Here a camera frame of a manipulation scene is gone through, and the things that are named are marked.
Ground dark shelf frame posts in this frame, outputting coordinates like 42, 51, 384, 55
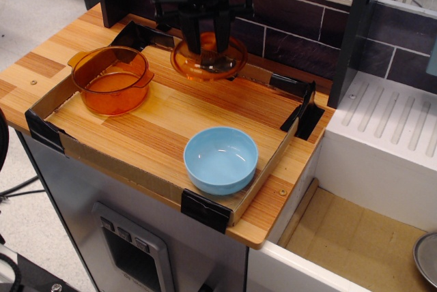
100, 0, 372, 108

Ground orange glass pot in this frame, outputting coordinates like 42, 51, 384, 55
68, 46, 154, 116

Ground orange glass pot lid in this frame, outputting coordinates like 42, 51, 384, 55
170, 32, 248, 82

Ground silver toy dishwasher front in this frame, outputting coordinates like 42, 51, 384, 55
18, 133, 248, 291

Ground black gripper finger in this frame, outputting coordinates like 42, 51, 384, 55
214, 11, 231, 52
180, 14, 201, 54

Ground light blue bowl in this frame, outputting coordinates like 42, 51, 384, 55
183, 127, 259, 196

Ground metal pan rim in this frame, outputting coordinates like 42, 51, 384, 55
412, 232, 436, 288

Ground white toy sink unit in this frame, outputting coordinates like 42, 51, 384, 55
246, 73, 436, 291

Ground cardboard fence with black tape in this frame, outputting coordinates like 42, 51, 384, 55
25, 22, 330, 233

